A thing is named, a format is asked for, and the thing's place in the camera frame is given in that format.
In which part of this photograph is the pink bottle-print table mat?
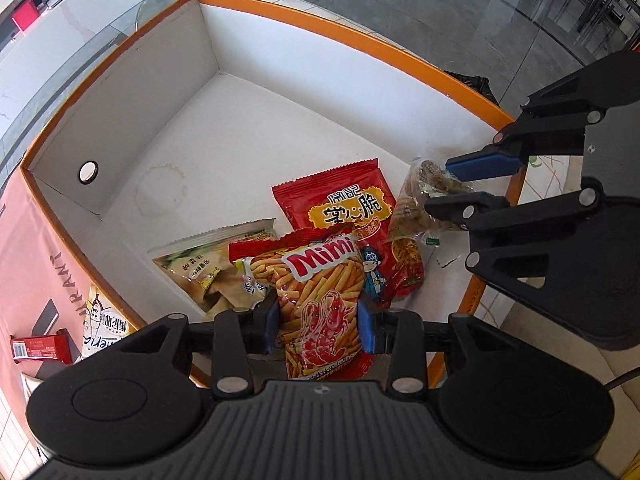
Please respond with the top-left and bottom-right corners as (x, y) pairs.
(0, 167), (201, 461)

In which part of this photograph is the small white snack packet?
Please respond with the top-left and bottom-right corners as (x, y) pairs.
(235, 257), (281, 311)

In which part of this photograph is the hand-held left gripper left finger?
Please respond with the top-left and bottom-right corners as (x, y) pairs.
(117, 300), (282, 401)

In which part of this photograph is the clear brown biscuit packet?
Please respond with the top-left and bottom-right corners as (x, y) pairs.
(389, 157), (476, 248)

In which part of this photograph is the black cable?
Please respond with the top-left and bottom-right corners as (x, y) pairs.
(602, 367), (640, 391)

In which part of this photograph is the red snack bar packet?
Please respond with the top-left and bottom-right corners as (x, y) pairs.
(10, 329), (82, 365)

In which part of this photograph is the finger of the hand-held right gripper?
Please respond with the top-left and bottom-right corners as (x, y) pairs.
(444, 52), (640, 182)
(424, 176), (607, 287)

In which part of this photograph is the red box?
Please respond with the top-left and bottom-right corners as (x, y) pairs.
(12, 2), (40, 31)

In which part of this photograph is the round glass side table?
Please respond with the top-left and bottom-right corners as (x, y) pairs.
(135, 0), (202, 36)

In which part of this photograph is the beige green snack packet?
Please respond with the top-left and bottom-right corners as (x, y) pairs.
(151, 217), (278, 313)

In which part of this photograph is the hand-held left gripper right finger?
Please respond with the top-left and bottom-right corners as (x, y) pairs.
(356, 297), (521, 399)

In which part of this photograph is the white cartoon snack packet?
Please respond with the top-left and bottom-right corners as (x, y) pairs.
(80, 284), (132, 361)

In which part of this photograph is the orange-rimmed white cardboard box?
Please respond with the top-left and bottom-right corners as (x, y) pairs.
(20, 0), (526, 391)

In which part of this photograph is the black plastic bag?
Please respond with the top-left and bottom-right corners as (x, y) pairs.
(442, 70), (498, 108)

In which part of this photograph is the shrimp stick snack bag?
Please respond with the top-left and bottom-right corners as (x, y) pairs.
(229, 227), (373, 381)

